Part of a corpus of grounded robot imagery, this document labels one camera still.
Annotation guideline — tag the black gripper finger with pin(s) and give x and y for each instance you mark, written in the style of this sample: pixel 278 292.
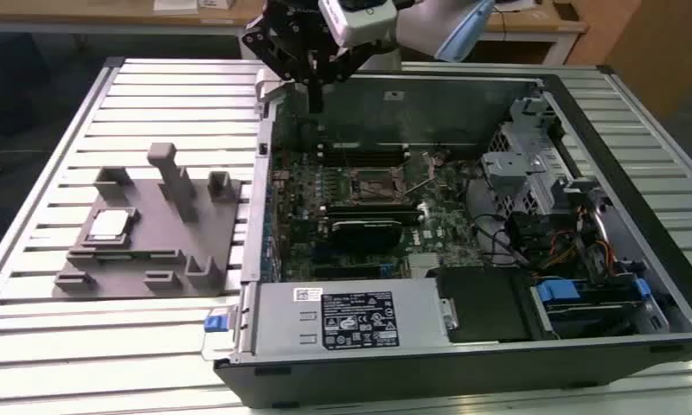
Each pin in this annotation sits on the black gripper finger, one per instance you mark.
pixel 266 47
pixel 346 60

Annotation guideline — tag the metal locking lever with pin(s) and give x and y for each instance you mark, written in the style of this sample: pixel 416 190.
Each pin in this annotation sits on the metal locking lever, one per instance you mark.
pixel 346 152

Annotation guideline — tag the silver CPU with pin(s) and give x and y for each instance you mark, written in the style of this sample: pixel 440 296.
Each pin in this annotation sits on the silver CPU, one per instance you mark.
pixel 111 225

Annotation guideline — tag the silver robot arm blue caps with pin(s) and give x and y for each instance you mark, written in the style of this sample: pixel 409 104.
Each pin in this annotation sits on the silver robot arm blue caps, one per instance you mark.
pixel 468 30

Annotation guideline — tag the CPU socket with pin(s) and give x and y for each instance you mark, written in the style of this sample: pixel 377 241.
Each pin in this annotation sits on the CPU socket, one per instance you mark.
pixel 376 186

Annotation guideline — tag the small white box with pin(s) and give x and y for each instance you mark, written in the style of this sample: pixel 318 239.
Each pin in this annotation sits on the small white box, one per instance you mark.
pixel 217 3

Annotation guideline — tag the white paper box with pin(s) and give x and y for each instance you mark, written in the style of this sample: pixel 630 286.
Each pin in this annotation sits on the white paper box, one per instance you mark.
pixel 177 5

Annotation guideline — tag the wooden desk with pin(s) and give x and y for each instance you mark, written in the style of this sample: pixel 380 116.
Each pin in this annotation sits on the wooden desk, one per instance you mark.
pixel 525 26

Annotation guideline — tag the green motherboard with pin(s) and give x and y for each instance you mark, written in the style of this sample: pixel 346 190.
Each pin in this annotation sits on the green motherboard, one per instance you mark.
pixel 445 203

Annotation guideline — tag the silver perforated drive cage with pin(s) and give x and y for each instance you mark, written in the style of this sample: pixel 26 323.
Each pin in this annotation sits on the silver perforated drive cage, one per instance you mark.
pixel 510 166

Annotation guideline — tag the black graphics card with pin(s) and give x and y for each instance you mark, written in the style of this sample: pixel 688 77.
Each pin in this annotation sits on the black graphics card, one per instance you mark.
pixel 366 235

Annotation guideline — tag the black chair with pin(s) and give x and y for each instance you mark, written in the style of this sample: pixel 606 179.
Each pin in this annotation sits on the black chair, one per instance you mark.
pixel 11 78

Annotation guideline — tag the small silver heatsink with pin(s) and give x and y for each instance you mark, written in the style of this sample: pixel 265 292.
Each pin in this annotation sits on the small silver heatsink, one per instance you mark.
pixel 426 263

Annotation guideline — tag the grey parts rack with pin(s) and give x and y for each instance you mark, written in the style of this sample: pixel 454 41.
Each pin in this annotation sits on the grey parts rack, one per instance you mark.
pixel 167 259

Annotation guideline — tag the wooden cabinet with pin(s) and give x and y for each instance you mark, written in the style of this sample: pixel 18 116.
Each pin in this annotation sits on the wooden cabinet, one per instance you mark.
pixel 652 52

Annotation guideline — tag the white barcode sticker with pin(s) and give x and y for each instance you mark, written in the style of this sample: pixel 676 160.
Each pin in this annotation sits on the white barcode sticker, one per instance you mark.
pixel 306 294

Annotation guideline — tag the green RAM stick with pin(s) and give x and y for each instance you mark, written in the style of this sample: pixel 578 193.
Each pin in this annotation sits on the green RAM stick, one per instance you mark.
pixel 122 257

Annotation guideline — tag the silver power supply unit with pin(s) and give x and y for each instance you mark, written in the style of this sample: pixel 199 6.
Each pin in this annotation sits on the silver power supply unit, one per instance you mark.
pixel 289 311

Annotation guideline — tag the black label sticker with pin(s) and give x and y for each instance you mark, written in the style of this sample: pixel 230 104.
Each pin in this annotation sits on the black label sticker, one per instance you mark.
pixel 361 320

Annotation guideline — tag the black plastic cover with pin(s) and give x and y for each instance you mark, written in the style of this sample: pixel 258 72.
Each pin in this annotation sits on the black plastic cover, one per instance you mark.
pixel 485 302

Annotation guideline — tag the blue disk carrier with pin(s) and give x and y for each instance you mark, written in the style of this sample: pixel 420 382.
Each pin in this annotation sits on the blue disk carrier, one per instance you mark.
pixel 557 290

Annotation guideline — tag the blue release latch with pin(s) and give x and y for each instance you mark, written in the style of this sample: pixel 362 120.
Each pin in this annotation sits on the blue release latch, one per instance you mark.
pixel 218 324

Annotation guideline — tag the black open PC case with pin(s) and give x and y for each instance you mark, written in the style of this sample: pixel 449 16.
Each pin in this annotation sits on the black open PC case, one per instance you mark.
pixel 438 380

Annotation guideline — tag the metal disk bay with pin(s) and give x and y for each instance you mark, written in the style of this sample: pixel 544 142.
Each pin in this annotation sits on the metal disk bay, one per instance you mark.
pixel 661 322

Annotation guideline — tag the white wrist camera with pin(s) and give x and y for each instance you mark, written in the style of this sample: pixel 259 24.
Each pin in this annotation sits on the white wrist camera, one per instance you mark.
pixel 361 26

